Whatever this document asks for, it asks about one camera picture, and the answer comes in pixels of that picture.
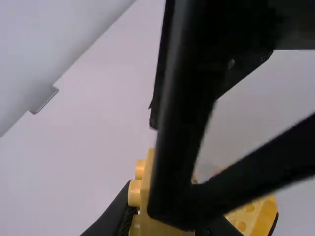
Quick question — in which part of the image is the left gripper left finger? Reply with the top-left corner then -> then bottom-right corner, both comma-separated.
83,180 -> 139,236

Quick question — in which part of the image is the yellow toy car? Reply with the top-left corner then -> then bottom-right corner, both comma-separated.
127,147 -> 281,236

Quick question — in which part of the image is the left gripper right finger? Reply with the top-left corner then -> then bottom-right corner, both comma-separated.
194,213 -> 243,236

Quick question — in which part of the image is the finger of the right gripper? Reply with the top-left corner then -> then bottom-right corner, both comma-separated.
147,0 -> 315,228

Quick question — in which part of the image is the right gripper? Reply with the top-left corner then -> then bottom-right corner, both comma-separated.
216,0 -> 315,100

